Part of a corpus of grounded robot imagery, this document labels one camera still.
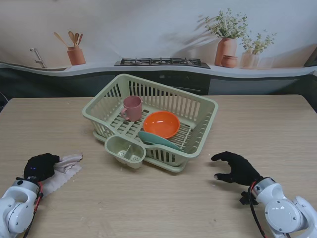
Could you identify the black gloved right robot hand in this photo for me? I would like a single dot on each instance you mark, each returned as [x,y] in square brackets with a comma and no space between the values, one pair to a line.
[239,169]

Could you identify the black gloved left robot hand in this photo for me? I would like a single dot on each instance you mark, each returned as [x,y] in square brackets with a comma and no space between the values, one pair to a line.
[39,167]

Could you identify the grey cleaning cloth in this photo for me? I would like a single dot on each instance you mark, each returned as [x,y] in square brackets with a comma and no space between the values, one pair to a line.
[67,164]

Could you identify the orange plastic bowl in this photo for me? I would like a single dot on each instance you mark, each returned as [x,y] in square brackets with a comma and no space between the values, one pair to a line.
[162,124]

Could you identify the teal plate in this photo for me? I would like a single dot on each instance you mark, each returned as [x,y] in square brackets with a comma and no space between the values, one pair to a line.
[153,140]

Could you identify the pink plastic cup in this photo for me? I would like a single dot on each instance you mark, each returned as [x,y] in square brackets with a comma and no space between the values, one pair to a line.
[133,109]

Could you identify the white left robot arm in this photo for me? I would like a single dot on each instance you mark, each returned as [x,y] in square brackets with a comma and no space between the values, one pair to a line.
[15,208]

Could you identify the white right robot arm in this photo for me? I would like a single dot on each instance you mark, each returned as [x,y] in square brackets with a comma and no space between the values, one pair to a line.
[284,213]

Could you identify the pale green cutlery holder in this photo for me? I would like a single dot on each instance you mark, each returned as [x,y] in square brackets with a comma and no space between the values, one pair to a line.
[116,146]

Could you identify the pale green plastic dish rack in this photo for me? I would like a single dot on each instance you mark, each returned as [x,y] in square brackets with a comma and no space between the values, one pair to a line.
[153,111]

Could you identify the printed kitchen backdrop banner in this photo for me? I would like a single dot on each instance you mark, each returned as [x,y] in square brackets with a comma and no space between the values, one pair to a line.
[148,24]

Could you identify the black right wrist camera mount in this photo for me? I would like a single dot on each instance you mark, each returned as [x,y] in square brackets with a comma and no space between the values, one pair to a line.
[245,198]

